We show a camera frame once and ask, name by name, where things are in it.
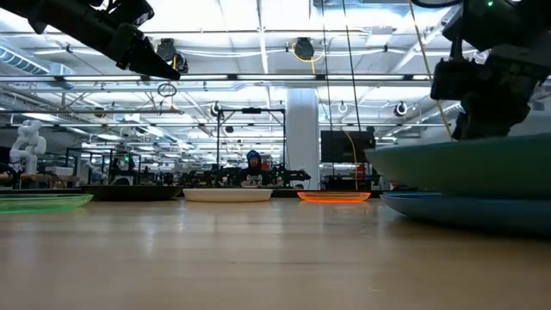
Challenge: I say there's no transparent green small plate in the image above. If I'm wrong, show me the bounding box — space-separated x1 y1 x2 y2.
0 193 95 215

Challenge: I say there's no white pillar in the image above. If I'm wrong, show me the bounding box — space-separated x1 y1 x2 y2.
286 88 320 190

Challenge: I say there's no black hanging cable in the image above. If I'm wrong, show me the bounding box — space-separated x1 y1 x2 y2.
342 0 362 133

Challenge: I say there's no black monitor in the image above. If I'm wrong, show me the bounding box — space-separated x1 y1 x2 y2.
320 130 376 164

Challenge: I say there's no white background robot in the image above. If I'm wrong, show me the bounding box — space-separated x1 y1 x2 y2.
9 119 47 176

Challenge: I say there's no blue large plate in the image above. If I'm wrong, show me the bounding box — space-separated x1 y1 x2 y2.
380 191 551 237

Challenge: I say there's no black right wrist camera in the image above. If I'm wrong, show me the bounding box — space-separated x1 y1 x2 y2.
430 59 473 102

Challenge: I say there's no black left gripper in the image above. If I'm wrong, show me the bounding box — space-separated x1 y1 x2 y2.
84 0 182 82

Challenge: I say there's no black table frame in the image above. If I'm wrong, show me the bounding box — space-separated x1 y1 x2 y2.
0 185 414 200

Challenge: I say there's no white plastic plate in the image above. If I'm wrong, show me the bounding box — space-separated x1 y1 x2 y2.
183 188 274 203

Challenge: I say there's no black background rig frame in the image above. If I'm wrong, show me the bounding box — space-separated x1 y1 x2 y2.
216 107 288 173

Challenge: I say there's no dark green large plate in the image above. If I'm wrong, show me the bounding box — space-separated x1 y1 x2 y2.
364 132 551 200

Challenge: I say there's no yellow cable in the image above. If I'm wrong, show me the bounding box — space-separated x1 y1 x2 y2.
407 0 454 139

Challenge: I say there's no person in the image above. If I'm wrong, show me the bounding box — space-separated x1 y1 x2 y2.
238 149 272 189

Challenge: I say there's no black ceiling cable reel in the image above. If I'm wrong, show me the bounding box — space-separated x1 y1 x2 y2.
155 37 189 74
294 37 316 61

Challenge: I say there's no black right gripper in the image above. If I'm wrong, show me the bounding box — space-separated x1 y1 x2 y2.
451 51 551 141

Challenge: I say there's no orange plastic plate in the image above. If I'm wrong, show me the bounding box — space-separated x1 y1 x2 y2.
296 190 372 204

